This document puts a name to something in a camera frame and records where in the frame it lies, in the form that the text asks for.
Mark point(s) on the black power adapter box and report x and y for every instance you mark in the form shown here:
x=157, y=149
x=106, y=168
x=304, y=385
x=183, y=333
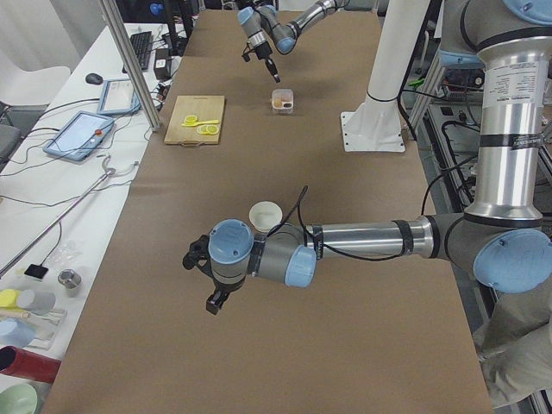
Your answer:
x=162, y=64

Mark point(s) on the lemon slice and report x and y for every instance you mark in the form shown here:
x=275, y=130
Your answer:
x=190, y=120
x=208, y=129

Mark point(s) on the white camera pillar base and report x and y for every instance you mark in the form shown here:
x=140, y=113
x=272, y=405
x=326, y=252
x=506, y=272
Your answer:
x=375, y=126

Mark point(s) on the aluminium frame post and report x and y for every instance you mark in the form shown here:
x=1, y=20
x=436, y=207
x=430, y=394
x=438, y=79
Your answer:
x=114, y=21

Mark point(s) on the grey cup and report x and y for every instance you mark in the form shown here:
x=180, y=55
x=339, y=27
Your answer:
x=37, y=302

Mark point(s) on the red cylinder bottle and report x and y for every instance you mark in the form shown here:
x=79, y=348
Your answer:
x=20, y=363

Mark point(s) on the metal rod tool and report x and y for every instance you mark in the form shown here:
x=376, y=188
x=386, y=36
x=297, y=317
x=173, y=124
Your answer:
x=108, y=172

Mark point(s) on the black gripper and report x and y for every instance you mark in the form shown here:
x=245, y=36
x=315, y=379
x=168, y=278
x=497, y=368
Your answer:
x=263, y=53
x=222, y=288

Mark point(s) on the light blue cup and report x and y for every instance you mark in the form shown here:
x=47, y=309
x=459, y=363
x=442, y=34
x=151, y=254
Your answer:
x=15, y=332

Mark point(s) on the white ceramic bowl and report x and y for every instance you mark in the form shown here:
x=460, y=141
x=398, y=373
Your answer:
x=265, y=215

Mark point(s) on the small black square pad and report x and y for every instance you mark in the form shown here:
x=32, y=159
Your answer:
x=36, y=271

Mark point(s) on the clear plastic egg box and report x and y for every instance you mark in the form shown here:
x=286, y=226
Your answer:
x=286, y=95

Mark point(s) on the person in beige trousers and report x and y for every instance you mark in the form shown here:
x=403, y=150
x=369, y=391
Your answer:
x=514, y=347

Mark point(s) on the yellow plastic knife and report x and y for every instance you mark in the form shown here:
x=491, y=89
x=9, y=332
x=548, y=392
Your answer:
x=199, y=123

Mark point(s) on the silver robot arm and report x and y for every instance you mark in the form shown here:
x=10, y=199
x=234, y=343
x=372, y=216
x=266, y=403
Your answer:
x=497, y=238
x=260, y=22

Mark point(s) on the blue teach pendant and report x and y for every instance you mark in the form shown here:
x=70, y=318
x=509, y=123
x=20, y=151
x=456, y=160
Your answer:
x=80, y=136
x=118, y=97

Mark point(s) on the black keyboard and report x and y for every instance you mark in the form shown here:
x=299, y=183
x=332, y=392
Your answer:
x=142, y=45

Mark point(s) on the yellow cup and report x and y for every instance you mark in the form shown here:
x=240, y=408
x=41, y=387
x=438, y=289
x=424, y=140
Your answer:
x=8, y=298

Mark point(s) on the small metal cup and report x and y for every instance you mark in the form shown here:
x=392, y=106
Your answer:
x=71, y=282

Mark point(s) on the black computer mouse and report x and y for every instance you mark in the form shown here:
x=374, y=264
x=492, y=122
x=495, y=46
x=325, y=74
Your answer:
x=94, y=79

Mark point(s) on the green bowl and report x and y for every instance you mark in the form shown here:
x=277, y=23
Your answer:
x=19, y=399

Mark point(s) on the wooden cutting board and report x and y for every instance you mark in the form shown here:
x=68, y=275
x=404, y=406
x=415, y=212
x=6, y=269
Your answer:
x=205, y=108

